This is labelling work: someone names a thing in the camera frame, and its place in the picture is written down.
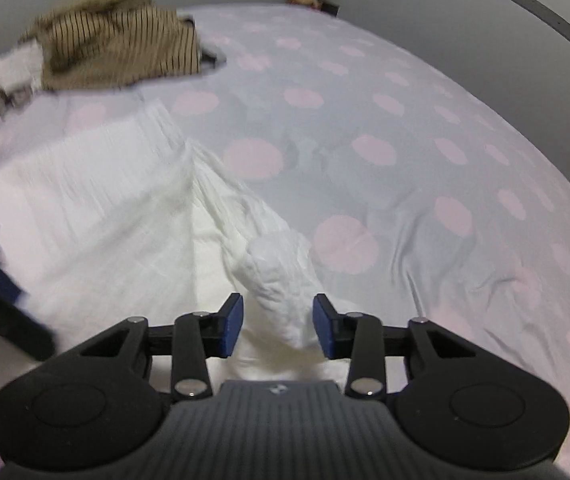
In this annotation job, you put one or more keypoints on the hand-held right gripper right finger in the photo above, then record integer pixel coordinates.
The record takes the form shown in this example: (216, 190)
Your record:
(324, 327)

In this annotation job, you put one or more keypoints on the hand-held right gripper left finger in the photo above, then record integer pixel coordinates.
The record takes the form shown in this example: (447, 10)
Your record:
(232, 325)

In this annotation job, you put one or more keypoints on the white muslin cloth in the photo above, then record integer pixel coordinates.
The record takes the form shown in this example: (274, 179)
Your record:
(115, 220)

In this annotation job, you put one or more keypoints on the pale grey garment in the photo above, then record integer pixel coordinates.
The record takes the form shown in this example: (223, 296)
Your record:
(12, 72)

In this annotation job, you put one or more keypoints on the bed with pink dotted sheet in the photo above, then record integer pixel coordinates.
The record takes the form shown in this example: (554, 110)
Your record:
(390, 110)

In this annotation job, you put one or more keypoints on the brown striped shirt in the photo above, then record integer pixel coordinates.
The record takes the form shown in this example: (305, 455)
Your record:
(130, 45)

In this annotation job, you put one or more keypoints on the black wall socket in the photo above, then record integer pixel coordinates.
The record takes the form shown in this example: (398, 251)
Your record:
(332, 9)

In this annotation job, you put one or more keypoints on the grey wall strip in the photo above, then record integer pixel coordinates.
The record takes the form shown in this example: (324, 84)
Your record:
(545, 16)

